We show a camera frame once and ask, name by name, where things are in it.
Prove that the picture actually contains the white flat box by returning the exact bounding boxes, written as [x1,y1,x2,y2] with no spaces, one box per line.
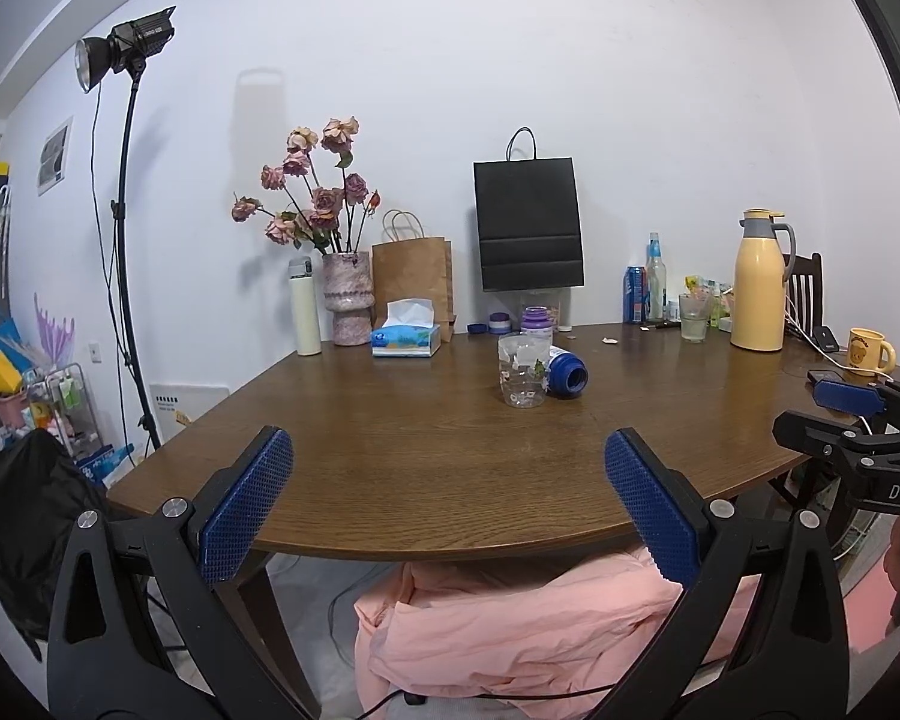
[149,382,230,445]

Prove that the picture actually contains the clear drinking glass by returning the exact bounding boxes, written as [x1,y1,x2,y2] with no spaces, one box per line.
[679,294,711,344]

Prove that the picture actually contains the clear floral plastic cup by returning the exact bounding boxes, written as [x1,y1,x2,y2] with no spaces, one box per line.
[498,333,549,409]

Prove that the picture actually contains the wire storage rack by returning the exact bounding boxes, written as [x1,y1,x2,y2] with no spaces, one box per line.
[25,362,107,466]

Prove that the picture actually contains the yellow mug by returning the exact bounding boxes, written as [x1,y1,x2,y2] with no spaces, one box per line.
[847,328,897,377]

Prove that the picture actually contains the black studio light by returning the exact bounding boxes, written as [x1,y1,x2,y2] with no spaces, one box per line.
[74,5,177,95]

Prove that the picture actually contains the yellow thermos jug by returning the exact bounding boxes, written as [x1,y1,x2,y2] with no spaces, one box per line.
[730,208,797,352]

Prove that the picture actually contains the blue soda can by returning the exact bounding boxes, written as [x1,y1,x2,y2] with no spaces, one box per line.
[624,265,648,325]

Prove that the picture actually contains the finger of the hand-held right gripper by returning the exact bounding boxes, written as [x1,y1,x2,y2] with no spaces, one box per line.
[814,379,900,421]
[772,409,900,477]

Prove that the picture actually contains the pink padded jacket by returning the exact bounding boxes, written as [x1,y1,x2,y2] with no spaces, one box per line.
[353,546,762,720]

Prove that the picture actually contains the white thermos bottle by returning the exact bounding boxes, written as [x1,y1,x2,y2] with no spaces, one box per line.
[289,256,322,356]

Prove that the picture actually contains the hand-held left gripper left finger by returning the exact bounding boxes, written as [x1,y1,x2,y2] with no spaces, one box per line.
[47,426,323,720]

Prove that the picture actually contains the dried pink rose bouquet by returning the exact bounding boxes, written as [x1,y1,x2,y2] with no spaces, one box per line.
[231,116,383,256]

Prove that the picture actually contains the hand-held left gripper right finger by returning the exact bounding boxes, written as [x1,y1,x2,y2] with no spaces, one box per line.
[592,427,850,720]

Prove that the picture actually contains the blue tissue box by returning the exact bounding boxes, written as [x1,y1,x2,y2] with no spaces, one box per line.
[370,299,443,358]

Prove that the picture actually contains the wall picture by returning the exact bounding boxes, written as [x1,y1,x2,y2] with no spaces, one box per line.
[37,116,74,197]

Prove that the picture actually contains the purple clothes hangers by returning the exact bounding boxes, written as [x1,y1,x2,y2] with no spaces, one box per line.
[33,292,77,370]

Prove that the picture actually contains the black paper bag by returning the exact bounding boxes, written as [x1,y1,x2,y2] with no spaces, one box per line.
[473,127,586,293]

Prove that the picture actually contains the brown paper bag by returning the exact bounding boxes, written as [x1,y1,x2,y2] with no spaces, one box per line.
[372,210,455,336]

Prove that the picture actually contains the clear bottle with blue cap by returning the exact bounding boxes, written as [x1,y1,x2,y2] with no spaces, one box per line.
[645,232,668,323]

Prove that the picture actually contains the dark wooden chair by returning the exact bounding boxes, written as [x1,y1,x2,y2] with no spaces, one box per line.
[784,252,824,338]

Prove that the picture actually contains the pink speckled vase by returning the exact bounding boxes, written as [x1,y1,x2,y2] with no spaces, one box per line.
[322,252,376,347]

